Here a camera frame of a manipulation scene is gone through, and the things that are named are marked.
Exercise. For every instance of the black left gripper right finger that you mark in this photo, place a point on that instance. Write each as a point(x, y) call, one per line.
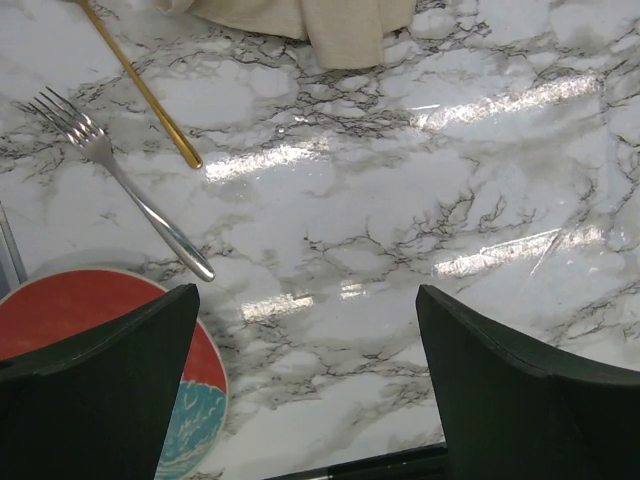
point(514, 407)

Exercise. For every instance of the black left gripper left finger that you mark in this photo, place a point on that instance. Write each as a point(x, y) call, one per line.
point(97, 405)

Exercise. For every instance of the silver fork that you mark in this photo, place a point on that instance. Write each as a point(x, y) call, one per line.
point(93, 143)

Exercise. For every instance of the gold spoon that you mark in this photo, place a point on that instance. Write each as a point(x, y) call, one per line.
point(181, 142)

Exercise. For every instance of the beige linen napkin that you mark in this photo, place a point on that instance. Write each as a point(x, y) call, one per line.
point(345, 35)

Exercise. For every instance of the red and blue round plate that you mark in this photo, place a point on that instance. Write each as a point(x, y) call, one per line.
point(39, 312)

